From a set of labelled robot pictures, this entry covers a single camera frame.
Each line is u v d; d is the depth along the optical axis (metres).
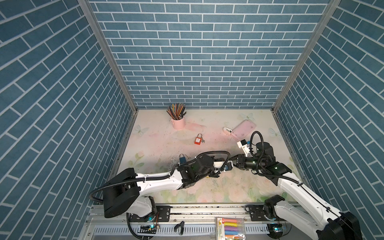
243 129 1.08
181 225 0.69
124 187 0.47
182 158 0.93
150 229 0.71
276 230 0.70
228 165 0.63
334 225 0.40
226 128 1.07
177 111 1.04
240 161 0.67
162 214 0.73
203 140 1.02
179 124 1.06
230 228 0.69
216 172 0.63
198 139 1.02
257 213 0.73
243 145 0.73
